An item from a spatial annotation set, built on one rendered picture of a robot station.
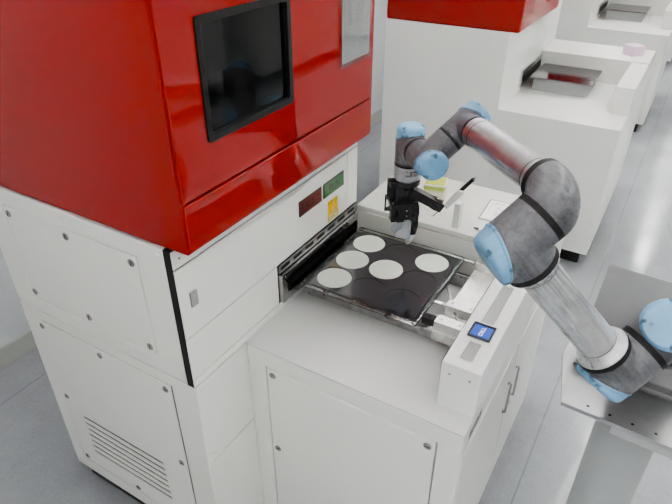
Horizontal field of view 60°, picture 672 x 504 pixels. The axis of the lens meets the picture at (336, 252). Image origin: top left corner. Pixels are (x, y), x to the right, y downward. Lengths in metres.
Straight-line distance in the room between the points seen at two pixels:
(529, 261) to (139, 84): 0.79
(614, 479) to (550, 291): 0.79
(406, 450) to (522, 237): 0.65
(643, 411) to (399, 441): 0.58
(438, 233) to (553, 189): 0.75
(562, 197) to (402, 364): 0.63
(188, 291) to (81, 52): 0.53
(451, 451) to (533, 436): 1.14
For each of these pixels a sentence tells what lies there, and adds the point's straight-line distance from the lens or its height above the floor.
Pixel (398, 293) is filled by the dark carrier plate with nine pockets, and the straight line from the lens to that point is 1.66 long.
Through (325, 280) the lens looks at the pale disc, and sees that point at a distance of 1.70.
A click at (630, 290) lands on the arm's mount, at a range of 1.67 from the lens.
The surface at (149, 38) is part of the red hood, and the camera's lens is 1.09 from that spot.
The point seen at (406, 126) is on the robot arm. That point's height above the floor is 1.35.
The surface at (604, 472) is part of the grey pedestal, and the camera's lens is 1.89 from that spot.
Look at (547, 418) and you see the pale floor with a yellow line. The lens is 2.67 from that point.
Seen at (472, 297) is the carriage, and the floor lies 0.88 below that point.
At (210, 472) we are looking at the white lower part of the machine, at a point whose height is 0.49.
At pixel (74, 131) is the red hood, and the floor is 1.44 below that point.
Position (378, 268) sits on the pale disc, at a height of 0.90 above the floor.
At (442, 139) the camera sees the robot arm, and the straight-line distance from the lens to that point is 1.47.
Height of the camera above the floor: 1.89
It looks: 33 degrees down
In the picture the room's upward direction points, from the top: straight up
